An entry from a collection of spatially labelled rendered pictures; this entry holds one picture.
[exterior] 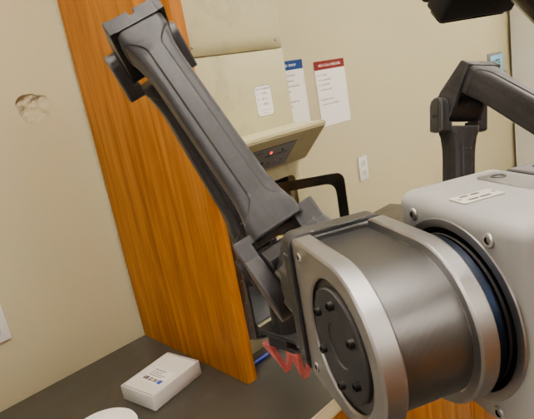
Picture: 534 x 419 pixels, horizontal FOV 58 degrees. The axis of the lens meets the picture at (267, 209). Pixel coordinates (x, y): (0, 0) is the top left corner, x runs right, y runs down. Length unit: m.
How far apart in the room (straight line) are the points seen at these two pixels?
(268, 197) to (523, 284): 0.29
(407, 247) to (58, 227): 1.22
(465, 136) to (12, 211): 1.11
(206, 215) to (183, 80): 0.55
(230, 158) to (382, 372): 0.32
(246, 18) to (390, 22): 1.45
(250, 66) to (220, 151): 0.76
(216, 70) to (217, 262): 0.46
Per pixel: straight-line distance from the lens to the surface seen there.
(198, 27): 1.21
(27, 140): 1.44
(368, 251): 0.35
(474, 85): 1.01
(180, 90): 0.59
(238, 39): 1.28
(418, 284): 0.32
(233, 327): 1.19
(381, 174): 2.52
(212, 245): 1.12
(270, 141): 1.16
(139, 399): 1.28
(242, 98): 1.26
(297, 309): 0.40
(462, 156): 1.05
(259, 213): 0.52
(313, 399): 1.16
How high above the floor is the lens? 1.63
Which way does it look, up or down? 14 degrees down
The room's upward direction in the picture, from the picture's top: 10 degrees counter-clockwise
